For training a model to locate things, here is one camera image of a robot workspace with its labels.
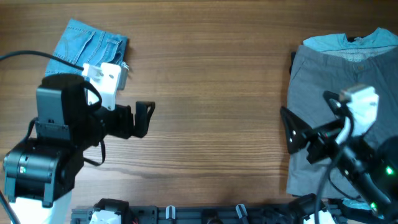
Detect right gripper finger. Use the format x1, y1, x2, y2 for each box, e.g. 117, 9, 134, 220
280, 106, 313, 154
323, 91, 348, 118

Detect blue denim jeans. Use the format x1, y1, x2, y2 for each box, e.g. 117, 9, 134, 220
44, 17, 130, 91

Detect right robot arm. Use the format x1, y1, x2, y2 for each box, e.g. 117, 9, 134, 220
280, 86, 397, 223

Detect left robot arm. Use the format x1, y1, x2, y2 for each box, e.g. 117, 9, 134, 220
1, 73, 155, 223

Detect grey shorts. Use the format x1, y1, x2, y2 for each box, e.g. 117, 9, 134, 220
285, 44, 398, 200

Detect light blue shirt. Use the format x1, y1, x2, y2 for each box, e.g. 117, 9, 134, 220
303, 27, 397, 62

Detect black mounting rail base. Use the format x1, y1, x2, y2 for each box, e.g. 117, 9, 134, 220
70, 197, 343, 224

